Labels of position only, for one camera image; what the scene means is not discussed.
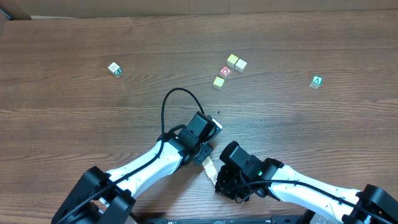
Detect white block with green edge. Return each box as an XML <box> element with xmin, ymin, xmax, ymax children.
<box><xmin>205</xmin><ymin>166</ymin><xmax>218</xmax><ymax>178</ymax></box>

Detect yellow top wooden block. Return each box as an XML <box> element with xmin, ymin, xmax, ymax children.
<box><xmin>210</xmin><ymin>174</ymin><xmax>218</xmax><ymax>185</ymax></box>

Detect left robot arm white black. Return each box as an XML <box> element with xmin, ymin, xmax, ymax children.
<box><xmin>52</xmin><ymin>112</ymin><xmax>222</xmax><ymax>224</ymax></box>

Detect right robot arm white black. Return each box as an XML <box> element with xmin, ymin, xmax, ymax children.
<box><xmin>215</xmin><ymin>141</ymin><xmax>397</xmax><ymax>223</ymax></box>

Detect yellow block near centre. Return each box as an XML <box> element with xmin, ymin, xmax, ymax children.
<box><xmin>213</xmin><ymin>77</ymin><xmax>225</xmax><ymax>90</ymax></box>

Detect red circle wooden block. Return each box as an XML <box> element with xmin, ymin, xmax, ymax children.
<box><xmin>219</xmin><ymin>65</ymin><xmax>232</xmax><ymax>80</ymax></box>

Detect white block at top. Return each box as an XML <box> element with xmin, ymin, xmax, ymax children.
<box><xmin>234</xmin><ymin>58</ymin><xmax>248</xmax><ymax>73</ymax></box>

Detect yellow block at top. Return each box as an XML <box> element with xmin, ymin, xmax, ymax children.
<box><xmin>226</xmin><ymin>54</ymin><xmax>239</xmax><ymax>68</ymax></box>

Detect white block with green side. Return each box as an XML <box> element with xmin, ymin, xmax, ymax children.
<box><xmin>108</xmin><ymin>62</ymin><xmax>122</xmax><ymax>77</ymax></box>

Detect green letter wooden block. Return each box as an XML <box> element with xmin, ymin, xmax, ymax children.
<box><xmin>309</xmin><ymin>75</ymin><xmax>323</xmax><ymax>89</ymax></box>

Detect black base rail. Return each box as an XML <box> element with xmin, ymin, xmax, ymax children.
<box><xmin>138</xmin><ymin>215</ymin><xmax>310</xmax><ymax>224</ymax></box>

